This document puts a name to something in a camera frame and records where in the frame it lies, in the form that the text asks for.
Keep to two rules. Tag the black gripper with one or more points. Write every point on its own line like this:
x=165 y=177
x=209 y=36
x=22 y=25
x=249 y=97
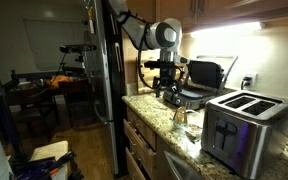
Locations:
x=169 y=73

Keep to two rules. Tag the brown bread slice with crust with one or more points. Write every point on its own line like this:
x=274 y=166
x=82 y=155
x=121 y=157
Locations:
x=180 y=116

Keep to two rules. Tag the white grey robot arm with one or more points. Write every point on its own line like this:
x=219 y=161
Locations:
x=164 y=33

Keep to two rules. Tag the stainless steel two-slot toaster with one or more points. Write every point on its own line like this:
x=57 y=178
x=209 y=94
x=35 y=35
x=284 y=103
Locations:
x=250 y=140

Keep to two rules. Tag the wooden kitchen drawer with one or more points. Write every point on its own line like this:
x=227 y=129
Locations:
x=134 y=166
x=140 y=146
x=142 y=126

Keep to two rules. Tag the black stainless refrigerator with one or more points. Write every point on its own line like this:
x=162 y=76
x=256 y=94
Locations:
x=117 y=100

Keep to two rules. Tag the square glass food container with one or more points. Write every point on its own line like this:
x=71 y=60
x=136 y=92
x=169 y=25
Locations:
x=192 y=135

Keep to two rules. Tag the black power plug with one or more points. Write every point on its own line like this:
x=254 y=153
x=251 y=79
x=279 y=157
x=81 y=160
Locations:
x=246 y=81

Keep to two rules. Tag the stainless steel dishwasher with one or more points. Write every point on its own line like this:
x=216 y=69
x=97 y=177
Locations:
x=180 y=170

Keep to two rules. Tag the under-cabinet light strip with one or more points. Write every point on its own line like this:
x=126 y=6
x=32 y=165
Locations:
x=227 y=29

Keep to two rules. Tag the wooden upper cabinet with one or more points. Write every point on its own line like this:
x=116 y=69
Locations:
x=217 y=10

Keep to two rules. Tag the orange item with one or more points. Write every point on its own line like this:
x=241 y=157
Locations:
x=60 y=81

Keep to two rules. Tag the cream cushioned stool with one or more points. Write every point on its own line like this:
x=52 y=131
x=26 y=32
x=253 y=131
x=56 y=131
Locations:
x=49 y=150

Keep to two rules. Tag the dark dining table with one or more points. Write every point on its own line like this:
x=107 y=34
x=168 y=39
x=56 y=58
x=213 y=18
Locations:
x=27 y=90

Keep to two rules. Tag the black stand pole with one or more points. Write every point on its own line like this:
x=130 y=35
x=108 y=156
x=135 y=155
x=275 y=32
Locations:
x=0 y=106

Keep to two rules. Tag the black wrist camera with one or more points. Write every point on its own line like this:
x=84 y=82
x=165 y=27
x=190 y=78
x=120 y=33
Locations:
x=150 y=64

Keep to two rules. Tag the white wall outlet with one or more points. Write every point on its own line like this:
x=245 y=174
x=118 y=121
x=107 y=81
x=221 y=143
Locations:
x=253 y=78

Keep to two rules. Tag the black camera on tripod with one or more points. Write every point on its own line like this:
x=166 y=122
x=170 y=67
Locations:
x=77 y=48

